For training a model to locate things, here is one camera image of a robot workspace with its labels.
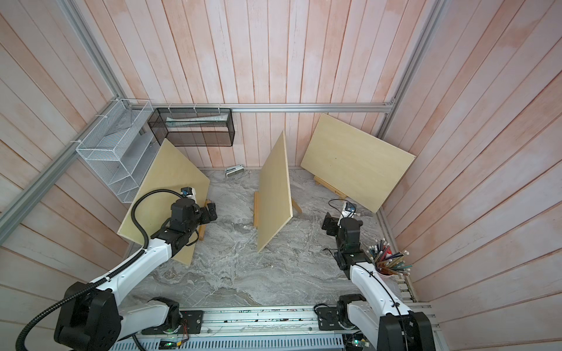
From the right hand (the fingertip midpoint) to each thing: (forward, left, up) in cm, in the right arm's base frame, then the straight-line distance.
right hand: (338, 213), depth 86 cm
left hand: (0, +54, +2) cm, 54 cm away
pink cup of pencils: (-18, -15, -4) cm, 24 cm away
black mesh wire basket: (+43, +68, +12) cm, 81 cm away
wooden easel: (+21, -1, -10) cm, 23 cm away
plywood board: (+14, +70, +10) cm, 72 cm away
